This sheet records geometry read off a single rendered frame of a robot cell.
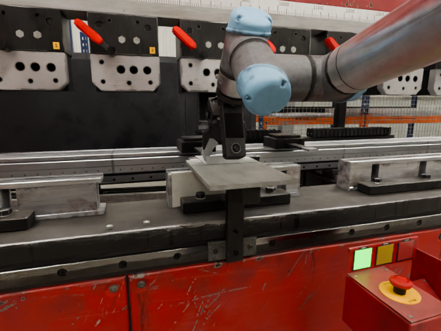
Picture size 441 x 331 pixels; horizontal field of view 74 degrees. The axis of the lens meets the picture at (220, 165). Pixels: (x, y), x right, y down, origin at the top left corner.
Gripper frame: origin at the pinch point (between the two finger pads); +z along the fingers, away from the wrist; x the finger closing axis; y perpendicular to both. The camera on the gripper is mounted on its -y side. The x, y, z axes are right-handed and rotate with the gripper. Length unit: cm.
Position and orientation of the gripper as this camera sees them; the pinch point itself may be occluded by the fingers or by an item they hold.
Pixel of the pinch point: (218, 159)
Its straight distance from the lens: 74.3
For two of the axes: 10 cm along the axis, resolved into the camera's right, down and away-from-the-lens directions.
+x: -9.6, 0.6, -2.7
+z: -1.8, 6.3, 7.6
